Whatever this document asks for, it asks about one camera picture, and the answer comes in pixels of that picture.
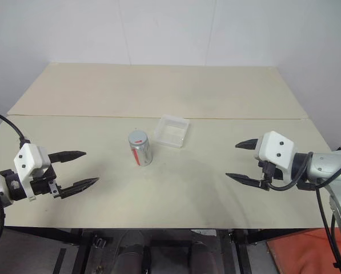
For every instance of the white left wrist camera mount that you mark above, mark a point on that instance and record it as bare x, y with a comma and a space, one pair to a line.
27, 157

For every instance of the grey lid with red tape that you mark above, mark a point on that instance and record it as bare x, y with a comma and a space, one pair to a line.
138, 137

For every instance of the black table frame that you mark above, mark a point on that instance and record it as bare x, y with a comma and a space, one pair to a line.
158, 231

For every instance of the silver can with red tape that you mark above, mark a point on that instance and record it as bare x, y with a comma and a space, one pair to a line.
143, 157

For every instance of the orange cloth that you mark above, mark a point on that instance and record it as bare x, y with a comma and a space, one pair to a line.
296, 251

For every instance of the clear plastic container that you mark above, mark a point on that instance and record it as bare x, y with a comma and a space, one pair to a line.
171, 132

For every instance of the small silver metal bracket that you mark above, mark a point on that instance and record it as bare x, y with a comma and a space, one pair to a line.
99, 243

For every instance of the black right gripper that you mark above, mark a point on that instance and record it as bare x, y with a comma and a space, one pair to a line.
270, 169

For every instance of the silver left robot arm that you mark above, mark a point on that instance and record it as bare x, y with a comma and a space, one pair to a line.
5, 194

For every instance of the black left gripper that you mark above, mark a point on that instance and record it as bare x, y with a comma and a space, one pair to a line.
43, 185

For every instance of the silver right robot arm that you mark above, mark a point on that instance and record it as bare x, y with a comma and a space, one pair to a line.
330, 165

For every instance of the dark rounded shape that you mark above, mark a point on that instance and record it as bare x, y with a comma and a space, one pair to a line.
133, 257

